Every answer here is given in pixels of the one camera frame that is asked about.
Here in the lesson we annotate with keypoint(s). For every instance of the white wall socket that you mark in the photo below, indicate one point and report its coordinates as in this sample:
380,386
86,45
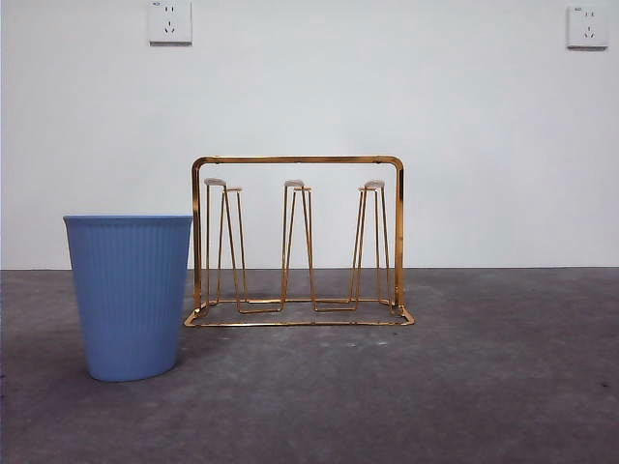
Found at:
169,29
587,29

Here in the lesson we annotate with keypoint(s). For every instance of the blue ribbed plastic cup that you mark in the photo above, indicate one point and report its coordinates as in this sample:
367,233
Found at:
128,299

